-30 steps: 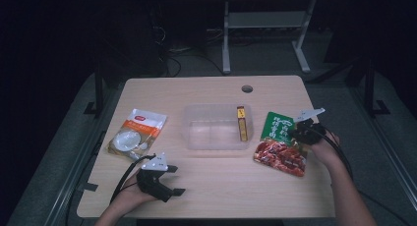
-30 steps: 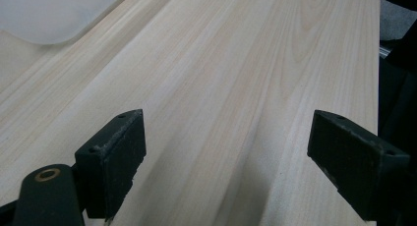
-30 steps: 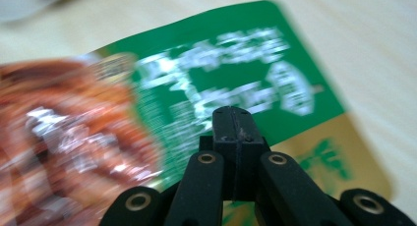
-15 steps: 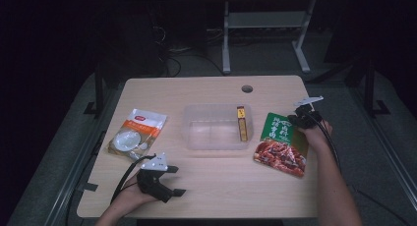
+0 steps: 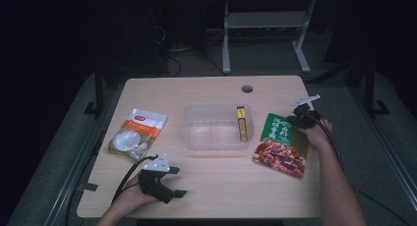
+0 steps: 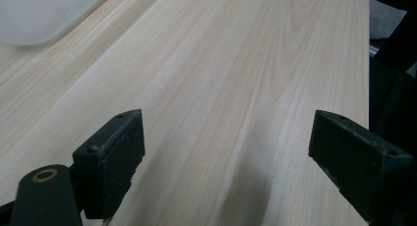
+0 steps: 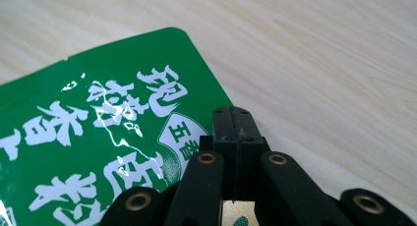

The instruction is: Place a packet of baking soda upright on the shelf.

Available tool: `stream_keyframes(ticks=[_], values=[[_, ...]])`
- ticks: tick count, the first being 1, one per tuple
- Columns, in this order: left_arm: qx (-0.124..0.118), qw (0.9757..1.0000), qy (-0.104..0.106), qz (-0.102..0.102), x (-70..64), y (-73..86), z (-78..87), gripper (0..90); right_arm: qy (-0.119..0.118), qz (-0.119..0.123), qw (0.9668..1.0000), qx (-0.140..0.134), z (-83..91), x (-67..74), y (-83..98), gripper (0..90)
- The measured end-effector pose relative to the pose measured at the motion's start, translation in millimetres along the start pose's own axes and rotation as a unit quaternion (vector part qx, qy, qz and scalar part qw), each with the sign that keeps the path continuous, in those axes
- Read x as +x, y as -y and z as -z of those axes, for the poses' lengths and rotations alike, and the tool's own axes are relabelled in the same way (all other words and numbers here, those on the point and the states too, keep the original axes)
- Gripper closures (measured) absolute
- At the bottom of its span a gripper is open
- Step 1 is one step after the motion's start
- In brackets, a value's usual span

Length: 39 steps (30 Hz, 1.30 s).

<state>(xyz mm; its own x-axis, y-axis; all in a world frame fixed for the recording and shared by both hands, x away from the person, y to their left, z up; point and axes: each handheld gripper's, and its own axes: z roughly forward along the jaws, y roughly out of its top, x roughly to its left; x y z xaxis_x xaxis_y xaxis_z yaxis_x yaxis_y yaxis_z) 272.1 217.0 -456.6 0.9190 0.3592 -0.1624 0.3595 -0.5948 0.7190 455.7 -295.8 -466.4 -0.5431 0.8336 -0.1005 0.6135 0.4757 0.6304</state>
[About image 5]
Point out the person's left hand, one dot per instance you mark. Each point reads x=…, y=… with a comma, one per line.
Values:
x=131, y=196

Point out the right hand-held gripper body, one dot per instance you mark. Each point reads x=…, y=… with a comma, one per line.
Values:
x=308, y=118

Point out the small gold and red box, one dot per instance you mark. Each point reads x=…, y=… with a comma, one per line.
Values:
x=242, y=124

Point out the grey metal rail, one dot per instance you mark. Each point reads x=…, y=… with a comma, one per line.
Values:
x=70, y=183
x=387, y=150

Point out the black tape strip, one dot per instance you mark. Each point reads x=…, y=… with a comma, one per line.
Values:
x=88, y=187

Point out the person's right hand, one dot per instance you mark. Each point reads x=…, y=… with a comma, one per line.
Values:
x=318, y=134

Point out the green and red seasoning packet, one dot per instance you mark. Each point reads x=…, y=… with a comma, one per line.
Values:
x=282, y=147

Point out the clear plastic container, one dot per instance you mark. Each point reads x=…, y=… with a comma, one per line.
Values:
x=213, y=127

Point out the black metal stand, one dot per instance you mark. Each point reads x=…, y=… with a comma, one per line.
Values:
x=369, y=95
x=99, y=91

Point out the white metal table frame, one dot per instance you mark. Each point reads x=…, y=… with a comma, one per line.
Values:
x=265, y=19

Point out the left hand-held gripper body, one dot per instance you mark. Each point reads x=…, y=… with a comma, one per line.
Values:
x=154, y=186

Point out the white and orange packet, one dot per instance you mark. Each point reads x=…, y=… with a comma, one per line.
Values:
x=137, y=134

